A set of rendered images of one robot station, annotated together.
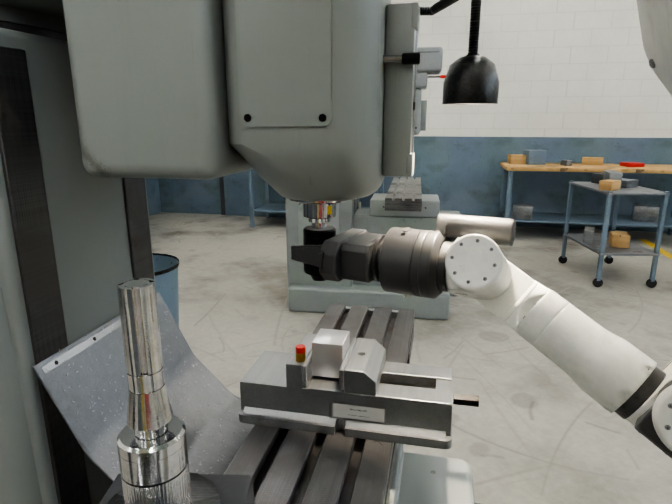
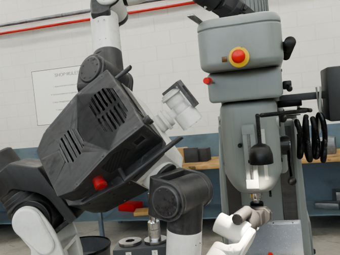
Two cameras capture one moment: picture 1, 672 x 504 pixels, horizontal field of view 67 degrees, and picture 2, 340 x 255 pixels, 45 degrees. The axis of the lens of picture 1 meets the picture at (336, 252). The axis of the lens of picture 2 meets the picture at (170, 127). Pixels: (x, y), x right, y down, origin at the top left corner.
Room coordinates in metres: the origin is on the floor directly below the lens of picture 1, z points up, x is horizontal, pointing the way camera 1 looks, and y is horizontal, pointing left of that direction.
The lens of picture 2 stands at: (0.49, -1.44, 1.64)
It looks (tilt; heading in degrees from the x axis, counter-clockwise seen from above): 3 degrees down; 93
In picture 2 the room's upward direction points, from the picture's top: 6 degrees counter-clockwise
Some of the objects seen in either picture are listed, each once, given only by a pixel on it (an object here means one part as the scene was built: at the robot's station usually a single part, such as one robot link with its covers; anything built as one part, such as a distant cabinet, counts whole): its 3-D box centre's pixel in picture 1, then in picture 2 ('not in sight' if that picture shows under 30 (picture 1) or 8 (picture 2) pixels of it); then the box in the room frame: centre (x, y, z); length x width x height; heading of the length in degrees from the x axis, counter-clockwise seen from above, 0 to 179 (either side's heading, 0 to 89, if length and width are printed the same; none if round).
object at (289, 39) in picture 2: not in sight; (286, 50); (0.86, 0.03, 1.79); 0.45 x 0.04 x 0.04; 78
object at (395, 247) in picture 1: (377, 259); (249, 219); (0.67, -0.06, 1.23); 0.13 x 0.12 x 0.10; 153
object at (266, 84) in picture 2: not in sight; (247, 86); (0.72, 0.06, 1.68); 0.34 x 0.24 x 0.10; 78
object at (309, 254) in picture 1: (309, 255); not in sight; (0.68, 0.04, 1.23); 0.06 x 0.02 x 0.03; 63
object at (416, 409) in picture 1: (348, 381); not in sight; (0.78, -0.02, 0.98); 0.35 x 0.15 x 0.11; 78
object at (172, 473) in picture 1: (156, 477); (154, 230); (0.32, 0.13, 1.16); 0.05 x 0.05 x 0.06
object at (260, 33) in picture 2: not in sight; (243, 49); (0.71, 0.04, 1.81); 0.47 x 0.26 x 0.16; 78
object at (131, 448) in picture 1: (152, 436); (153, 222); (0.32, 0.13, 1.19); 0.05 x 0.05 x 0.01
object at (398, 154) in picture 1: (400, 94); (250, 156); (0.69, -0.08, 1.45); 0.04 x 0.04 x 0.21; 78
